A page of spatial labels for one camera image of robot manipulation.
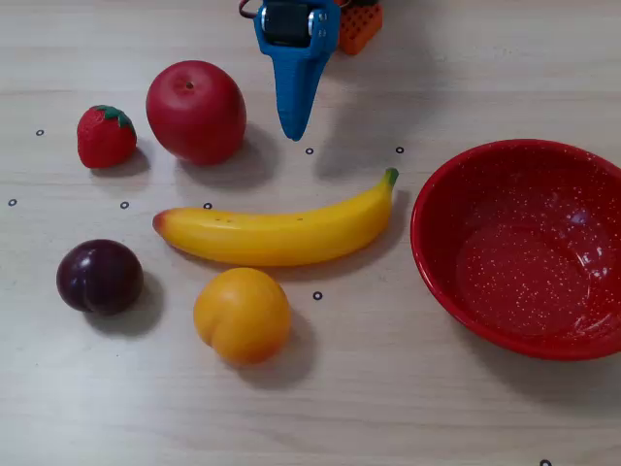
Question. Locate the blue gripper with motor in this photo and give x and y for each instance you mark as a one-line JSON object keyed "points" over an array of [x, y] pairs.
{"points": [[296, 68]]}

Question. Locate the dark purple toy plum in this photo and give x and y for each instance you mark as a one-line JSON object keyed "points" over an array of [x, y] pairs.
{"points": [[99, 276]]}

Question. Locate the orange robot base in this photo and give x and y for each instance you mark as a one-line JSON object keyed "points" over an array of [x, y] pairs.
{"points": [[359, 29]]}

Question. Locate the red speckled bowl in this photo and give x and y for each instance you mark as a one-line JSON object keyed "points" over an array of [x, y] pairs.
{"points": [[524, 252]]}

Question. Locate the red toy apple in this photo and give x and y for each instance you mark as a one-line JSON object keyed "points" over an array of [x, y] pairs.
{"points": [[196, 111]]}

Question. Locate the yellow toy banana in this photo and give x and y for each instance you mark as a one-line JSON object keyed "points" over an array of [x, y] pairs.
{"points": [[276, 238]]}

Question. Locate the red toy strawberry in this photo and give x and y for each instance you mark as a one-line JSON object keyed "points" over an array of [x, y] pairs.
{"points": [[104, 138]]}

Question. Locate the orange toy peach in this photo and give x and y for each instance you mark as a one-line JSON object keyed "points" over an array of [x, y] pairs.
{"points": [[241, 315]]}

